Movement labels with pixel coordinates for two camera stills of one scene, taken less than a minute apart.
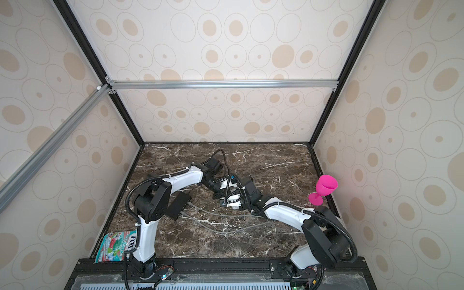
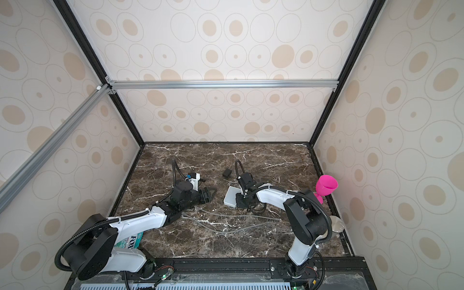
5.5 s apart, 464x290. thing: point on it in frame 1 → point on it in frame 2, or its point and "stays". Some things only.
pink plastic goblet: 325,185 stays
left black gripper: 219,195 → 206,198
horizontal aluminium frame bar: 113,87 stays
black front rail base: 220,273 stays
